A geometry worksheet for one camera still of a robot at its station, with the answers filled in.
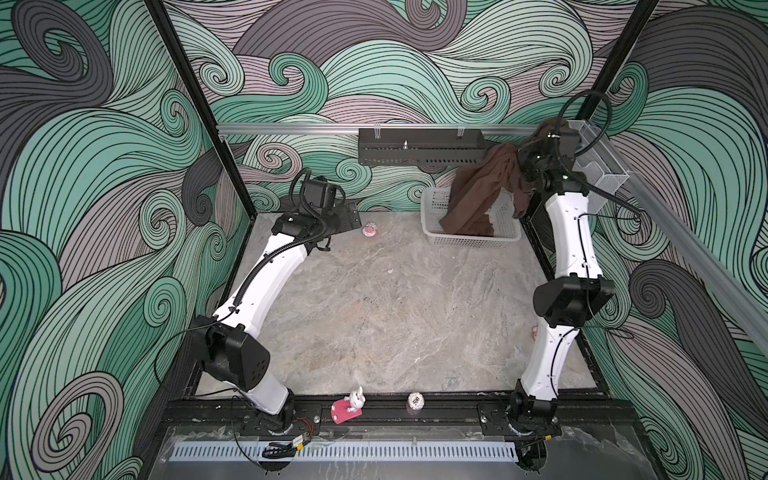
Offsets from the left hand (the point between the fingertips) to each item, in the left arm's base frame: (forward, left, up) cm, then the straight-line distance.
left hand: (346, 214), depth 80 cm
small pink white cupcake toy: (+17, -5, -26) cm, 32 cm away
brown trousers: (+14, -38, +1) cm, 41 cm away
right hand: (+16, -48, +13) cm, 52 cm away
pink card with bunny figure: (-42, -2, -24) cm, 49 cm away
